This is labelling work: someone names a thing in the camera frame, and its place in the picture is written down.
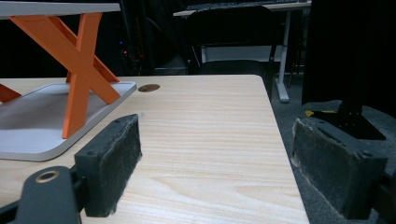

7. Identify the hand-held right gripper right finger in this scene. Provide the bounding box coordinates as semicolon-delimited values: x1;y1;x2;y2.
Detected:
290;117;389;220

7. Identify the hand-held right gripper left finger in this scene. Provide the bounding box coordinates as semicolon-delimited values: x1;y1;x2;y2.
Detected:
74;113;144;218

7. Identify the grey and orange shoe rack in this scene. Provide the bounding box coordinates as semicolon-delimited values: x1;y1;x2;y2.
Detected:
0;2;138;162

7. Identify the black metal stand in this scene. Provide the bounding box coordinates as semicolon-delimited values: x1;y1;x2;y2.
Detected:
311;46;388;141

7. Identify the yellow tape strip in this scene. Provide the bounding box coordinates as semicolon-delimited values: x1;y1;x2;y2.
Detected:
304;109;339;118

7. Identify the white desk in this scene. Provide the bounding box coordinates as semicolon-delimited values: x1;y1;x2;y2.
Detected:
173;0;312;104

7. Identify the dark curtain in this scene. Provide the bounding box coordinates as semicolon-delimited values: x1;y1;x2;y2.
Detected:
301;0;396;119

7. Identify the black chair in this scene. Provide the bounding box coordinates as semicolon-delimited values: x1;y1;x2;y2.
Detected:
186;5;278;101

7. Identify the round brown cable hole cover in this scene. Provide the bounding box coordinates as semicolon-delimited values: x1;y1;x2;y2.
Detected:
137;83;162;93

